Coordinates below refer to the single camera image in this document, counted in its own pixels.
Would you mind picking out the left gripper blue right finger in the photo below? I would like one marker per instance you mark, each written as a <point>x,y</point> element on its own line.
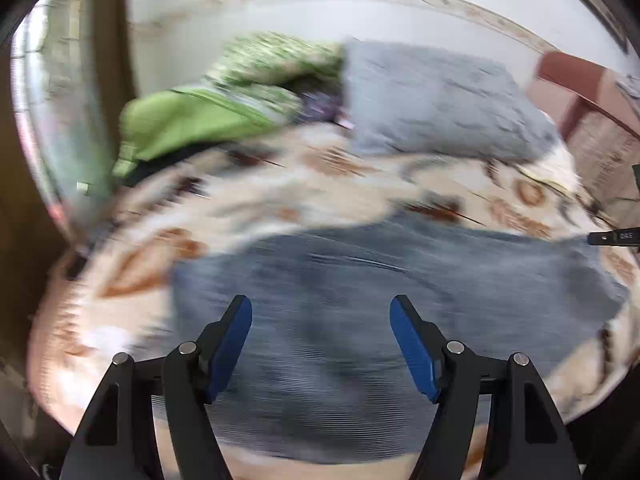
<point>526,437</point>

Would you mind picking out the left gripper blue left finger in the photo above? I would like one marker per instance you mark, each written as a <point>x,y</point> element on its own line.
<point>116,436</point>

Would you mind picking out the grey washed denim pants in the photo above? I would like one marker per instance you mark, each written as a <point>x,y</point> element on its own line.
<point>333,372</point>

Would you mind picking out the striped floral headboard cushion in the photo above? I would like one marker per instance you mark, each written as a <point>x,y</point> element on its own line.
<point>604,155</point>

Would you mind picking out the cream small print pillow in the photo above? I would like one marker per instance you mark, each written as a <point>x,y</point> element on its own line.
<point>555,169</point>

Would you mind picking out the leaf print bed blanket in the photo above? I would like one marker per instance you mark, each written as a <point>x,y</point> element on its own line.
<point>210,205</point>

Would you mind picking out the grey quilted pillow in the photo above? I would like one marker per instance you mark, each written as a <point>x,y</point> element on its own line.
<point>405,99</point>

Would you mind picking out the purple patterned cloth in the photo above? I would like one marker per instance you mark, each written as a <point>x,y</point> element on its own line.
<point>320,106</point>

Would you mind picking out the wooden door with stained glass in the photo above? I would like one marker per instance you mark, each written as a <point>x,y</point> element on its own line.
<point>65,76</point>

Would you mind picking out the green patterned blanket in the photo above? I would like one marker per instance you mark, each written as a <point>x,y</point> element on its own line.
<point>260,83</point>

